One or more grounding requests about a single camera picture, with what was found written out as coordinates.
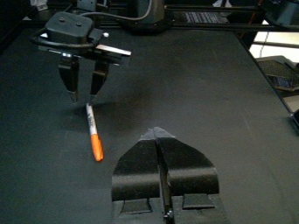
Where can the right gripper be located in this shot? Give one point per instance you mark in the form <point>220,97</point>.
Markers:
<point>69,32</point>

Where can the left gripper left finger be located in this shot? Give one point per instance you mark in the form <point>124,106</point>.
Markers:
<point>136,172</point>

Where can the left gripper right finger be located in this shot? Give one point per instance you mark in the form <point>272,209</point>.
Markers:
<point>191,172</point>

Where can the grey marker pen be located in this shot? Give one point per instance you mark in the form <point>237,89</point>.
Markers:
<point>93,132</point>

